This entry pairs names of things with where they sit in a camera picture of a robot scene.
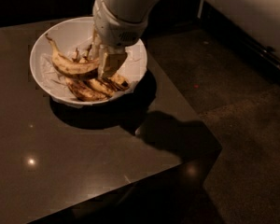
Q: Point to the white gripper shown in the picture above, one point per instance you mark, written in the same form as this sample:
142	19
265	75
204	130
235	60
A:
113	32

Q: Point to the large top banana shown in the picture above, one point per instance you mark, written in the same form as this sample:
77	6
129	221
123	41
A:
69	68

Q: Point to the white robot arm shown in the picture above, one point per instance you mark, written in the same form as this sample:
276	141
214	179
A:
119	24

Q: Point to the back banana with stem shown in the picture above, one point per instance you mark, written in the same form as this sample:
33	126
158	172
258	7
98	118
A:
85	55

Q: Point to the back left banana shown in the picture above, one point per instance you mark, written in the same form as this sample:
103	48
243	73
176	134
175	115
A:
76	56

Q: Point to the middle small banana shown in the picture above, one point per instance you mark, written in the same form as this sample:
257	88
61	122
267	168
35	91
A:
99	86

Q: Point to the small banana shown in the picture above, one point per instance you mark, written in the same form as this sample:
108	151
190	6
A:
120	82
99	86

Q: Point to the right small banana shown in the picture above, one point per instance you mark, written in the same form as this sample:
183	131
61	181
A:
120	82

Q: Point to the bottom left banana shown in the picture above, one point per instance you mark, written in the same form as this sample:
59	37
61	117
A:
83	92

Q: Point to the white bowl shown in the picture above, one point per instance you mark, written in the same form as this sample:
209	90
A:
68	31

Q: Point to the white paper liner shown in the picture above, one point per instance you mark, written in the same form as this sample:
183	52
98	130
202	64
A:
135	66

